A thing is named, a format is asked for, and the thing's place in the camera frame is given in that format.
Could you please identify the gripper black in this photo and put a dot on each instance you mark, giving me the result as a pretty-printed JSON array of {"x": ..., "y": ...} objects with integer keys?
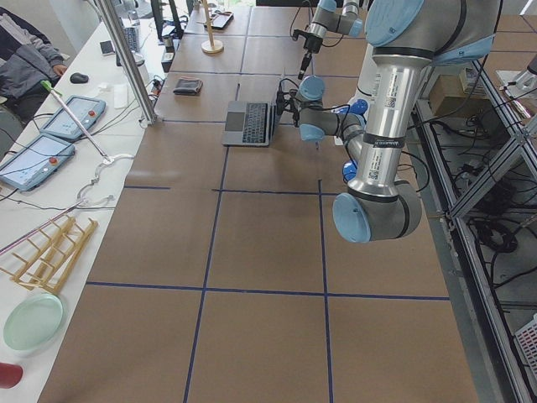
[{"x": 310, "y": 44}]

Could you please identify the grey laptop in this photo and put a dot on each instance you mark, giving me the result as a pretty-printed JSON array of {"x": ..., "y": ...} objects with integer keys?
[{"x": 250, "y": 123}]

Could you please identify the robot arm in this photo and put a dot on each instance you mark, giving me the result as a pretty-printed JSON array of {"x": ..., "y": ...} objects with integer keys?
[
  {"x": 327, "y": 19},
  {"x": 405, "y": 38}
]

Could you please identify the wooden mug tree stand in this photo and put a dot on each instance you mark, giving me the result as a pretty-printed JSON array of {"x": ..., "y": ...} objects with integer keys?
[{"x": 211, "y": 46}]

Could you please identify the grey and pink folded cloth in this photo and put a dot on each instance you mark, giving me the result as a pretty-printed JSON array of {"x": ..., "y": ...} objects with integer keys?
[{"x": 188, "y": 86}]

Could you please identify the cardboard box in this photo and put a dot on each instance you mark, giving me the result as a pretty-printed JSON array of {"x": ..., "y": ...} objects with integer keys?
[{"x": 447, "y": 96}]

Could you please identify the black keyboard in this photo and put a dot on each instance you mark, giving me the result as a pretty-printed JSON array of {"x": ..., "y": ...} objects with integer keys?
[{"x": 131, "y": 35}]

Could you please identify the smartphone on table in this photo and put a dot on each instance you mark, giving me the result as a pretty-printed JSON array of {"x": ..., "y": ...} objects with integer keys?
[{"x": 107, "y": 48}]

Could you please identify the black computer mouse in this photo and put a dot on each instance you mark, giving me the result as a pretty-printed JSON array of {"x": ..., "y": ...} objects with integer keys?
[{"x": 79, "y": 78}]

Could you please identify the metal rod with green tip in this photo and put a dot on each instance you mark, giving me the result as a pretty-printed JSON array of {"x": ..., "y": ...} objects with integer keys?
[{"x": 107, "y": 159}]

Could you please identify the person in grey jacket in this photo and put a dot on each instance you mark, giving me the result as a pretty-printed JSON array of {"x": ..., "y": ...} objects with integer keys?
[{"x": 27, "y": 59}]

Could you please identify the near teach pendant tablet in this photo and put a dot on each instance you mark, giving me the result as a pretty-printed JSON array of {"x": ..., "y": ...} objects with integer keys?
[{"x": 36, "y": 162}]

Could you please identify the wooden dish rack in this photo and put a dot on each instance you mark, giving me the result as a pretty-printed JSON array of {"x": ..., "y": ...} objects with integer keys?
[{"x": 45, "y": 259}]

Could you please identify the white plastic basket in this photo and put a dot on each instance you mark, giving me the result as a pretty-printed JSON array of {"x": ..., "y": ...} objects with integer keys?
[{"x": 526, "y": 337}]

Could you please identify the green plate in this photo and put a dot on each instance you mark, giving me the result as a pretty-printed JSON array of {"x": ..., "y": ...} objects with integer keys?
[{"x": 33, "y": 322}]

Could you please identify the red cup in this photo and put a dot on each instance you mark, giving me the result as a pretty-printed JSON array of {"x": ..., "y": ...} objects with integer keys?
[{"x": 10, "y": 375}]

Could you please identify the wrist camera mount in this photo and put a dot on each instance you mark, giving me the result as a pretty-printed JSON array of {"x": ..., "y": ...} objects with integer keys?
[
  {"x": 285, "y": 101},
  {"x": 299, "y": 33}
]

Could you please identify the aluminium frame post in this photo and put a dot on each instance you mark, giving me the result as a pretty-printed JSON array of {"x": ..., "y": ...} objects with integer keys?
[{"x": 115, "y": 29}]

